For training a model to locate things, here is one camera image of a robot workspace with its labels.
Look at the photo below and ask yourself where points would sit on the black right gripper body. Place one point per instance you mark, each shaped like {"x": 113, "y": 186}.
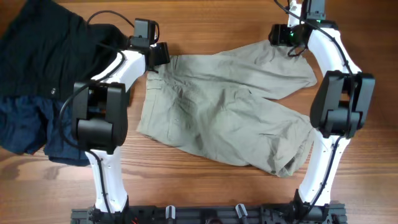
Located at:
{"x": 286, "y": 35}

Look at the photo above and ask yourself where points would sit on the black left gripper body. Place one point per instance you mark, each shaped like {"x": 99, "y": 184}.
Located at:
{"x": 161, "y": 53}

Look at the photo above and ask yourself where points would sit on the khaki cargo shorts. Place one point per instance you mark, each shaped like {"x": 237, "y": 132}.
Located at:
{"x": 225, "y": 107}

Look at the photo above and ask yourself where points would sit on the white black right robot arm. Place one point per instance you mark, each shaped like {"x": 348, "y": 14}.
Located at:
{"x": 339, "y": 108}

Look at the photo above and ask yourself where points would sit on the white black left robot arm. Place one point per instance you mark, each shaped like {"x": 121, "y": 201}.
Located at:
{"x": 99, "y": 120}

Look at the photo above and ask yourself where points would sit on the black folded garment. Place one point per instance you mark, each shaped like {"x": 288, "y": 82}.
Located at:
{"x": 47, "y": 48}

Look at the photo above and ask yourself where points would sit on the navy blue garment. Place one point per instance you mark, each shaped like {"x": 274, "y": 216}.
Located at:
{"x": 29, "y": 123}

